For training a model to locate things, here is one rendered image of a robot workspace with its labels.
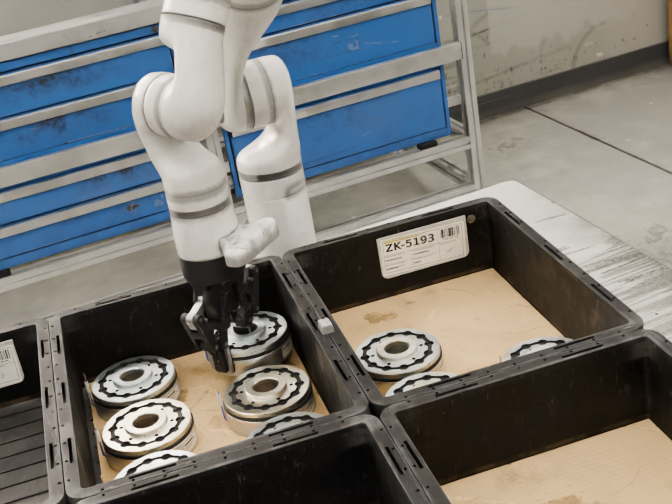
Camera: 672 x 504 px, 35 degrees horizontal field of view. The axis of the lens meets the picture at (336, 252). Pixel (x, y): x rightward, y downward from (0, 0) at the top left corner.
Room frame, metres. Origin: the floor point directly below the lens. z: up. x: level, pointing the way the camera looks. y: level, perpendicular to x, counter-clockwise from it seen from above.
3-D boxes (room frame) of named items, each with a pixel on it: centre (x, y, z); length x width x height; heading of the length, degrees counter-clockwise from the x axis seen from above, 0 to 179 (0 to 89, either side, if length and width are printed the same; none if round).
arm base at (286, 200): (1.45, 0.07, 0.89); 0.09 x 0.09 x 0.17; 26
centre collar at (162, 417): (1.03, 0.24, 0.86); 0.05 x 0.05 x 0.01
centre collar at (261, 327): (1.16, 0.13, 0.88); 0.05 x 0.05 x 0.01
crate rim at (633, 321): (1.10, -0.12, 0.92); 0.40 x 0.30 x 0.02; 12
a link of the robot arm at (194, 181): (1.14, 0.15, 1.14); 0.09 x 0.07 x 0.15; 42
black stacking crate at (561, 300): (1.10, -0.12, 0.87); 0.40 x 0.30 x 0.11; 12
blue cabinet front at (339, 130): (3.09, -0.08, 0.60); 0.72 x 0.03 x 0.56; 108
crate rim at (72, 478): (1.04, 0.18, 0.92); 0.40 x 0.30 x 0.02; 12
